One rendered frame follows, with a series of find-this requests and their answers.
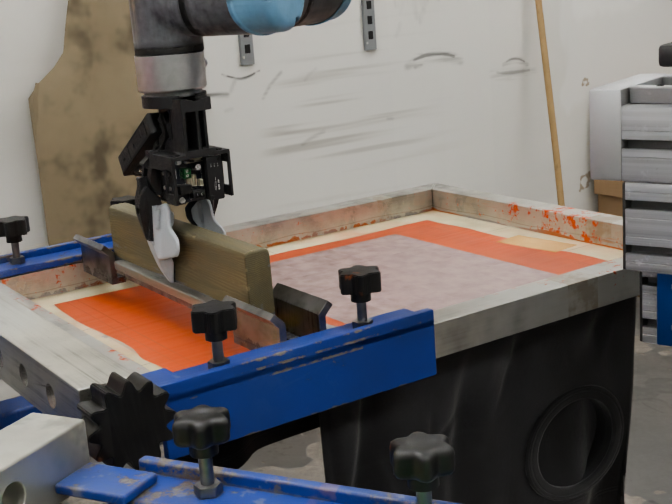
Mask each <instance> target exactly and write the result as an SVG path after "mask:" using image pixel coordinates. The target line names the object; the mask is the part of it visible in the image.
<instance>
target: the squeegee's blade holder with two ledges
mask: <svg viewBox="0 0 672 504"><path fill-rule="evenodd" d="M114 265H115V269H116V270H118V271H120V272H123V273H125V274H127V275H129V276H131V277H134V278H136V279H138V280H140V281H142V282H144V283H147V284H149V285H151V286H153V287H155V288H157V289H160V290H162V291H164V292H166V293H168V294H170V295H173V296H175V297H177V298H179V299H181V300H184V301H186V302H188V303H190V304H192V305H194V304H200V303H206V302H208V301H211V300H216V299H213V298H211V297H209V296H207V295H204V294H202V293H200V292H197V291H195V290H193V289H190V288H188V287H186V286H184V285H181V284H179V283H177V282H174V283H171V282H169V281H168V280H167V278H165V277H163V276H161V275H158V274H156V273H154V272H151V271H149V270H147V269H144V268H142V267H140V266H138V265H135V264H133V263H131V262H128V261H126V260H124V259H122V260H118V261H115V262H114Z"/></svg>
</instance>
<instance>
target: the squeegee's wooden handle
mask: <svg viewBox="0 0 672 504"><path fill-rule="evenodd" d="M108 212H109V220H110V227H111V234H112V242H113V249H114V255H115V261H118V260H122V259H124V260H126V261H128V262H131V263H133V264H135V265H138V266H140V267H142V268H144V269H147V270H149V271H151V272H154V273H156V274H158V275H161V276H163V277H165V276H164V274H163V273H162V272H161V270H160V268H159V267H158V265H157V263H156V261H155V259H154V257H153V254H152V252H151V250H150V247H149V245H148V242H147V240H146V239H145V236H144V234H143V231H142V228H141V226H140V223H139V220H138V217H137V214H136V210H135V205H132V204H129V203H126V202H125V203H120V204H115V205H111V206H110V207H109V210H108ZM172 228H173V231H174V232H175V234H176V235H177V237H178V239H179V244H180V252H179V255H178V256H177V257H174V258H173V262H174V264H175V282H177V283H179V284H181V285H184V286H186V287H188V288H190V289H193V290H195V291H197V292H200V293H202V294H204V295H207V296H209V297H211V298H213V299H216V300H219V301H222V300H223V298H224V297H225V295H228V296H230V297H232V298H235V299H237V300H240V301H242V302H245V303H247V304H250V305H252V306H255V307H257V308H259V309H262V310H264V311H267V312H269V313H272V314H274V315H275V306H274V296H273V286H272V276H271V266H270V256H269V251H268V250H267V249H265V248H262V247H259V246H256V245H253V244H250V243H247V242H244V241H241V240H238V239H235V238H232V237H229V236H226V235H223V234H220V233H217V232H214V231H211V230H208V229H205V228H202V227H199V226H196V225H193V224H190V223H187V222H183V221H180V220H177V219H174V225H173V227H172ZM165 278H166V277H165Z"/></svg>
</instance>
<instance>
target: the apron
mask: <svg viewBox="0 0 672 504"><path fill-rule="evenodd" d="M134 50H135V49H134V43H133V34H132V26H131V17H130V8H129V0H68V6H67V14H66V24H65V35H64V48H63V53H62V55H61V57H60V58H59V60H58V61H57V63H56V64H55V66H54V68H53V69H52V70H51V71H50V72H49V73H48V74H47V75H46V76H45V77H44V78H43V79H42V80H41V81H40V82H39V83H35V87H34V91H33V92H32V94H31V95H30V97H29V98H28V101H29V109H30V116H31V122H32V129H33V135H34V142H35V149H36V156H37V163H38V170H39V177H40V184H41V192H42V199H43V207H44V214H45V222H46V230H47V237H48V245H49V246H51V245H56V244H61V243H66V242H71V241H75V240H74V239H73V237H74V236H75V235H76V234H78V235H80V236H83V237H85V238H91V237H96V236H101V235H106V234H111V227H110V220H109V212H108V210H109V207H110V206H111V204H110V201H111V200H112V198H115V197H122V196H126V195H130V196H135V194H136V189H137V181H136V177H142V176H134V175H130V176H124V175H123V172H122V169H121V165H120V162H119V159H118V157H119V155H120V154H121V152H122V150H123V149H124V147H125V146H126V144H127V143H128V141H129V140H130V138H131V137H132V135H133V134H134V132H135V131H136V129H137V128H138V126H139V125H140V123H141V122H142V120H143V118H144V117H145V115H146V114H147V113H157V112H159V111H158V109H144V108H142V99H141V96H142V95H144V93H140V92H139V91H138V85H137V76H136V67H135V58H134V56H136V55H135V52H134ZM188 203H189V202H187V203H186V204H183V205H179V206H174V205H171V204H168V205H169V207H170V210H171V211H172V212H173V213H174V219H177V220H180V221H183V222H187V223H190V222H189V220H188V219H187V217H186V212H185V207H186V205H187V204H188ZM190 224H191V223H190Z"/></svg>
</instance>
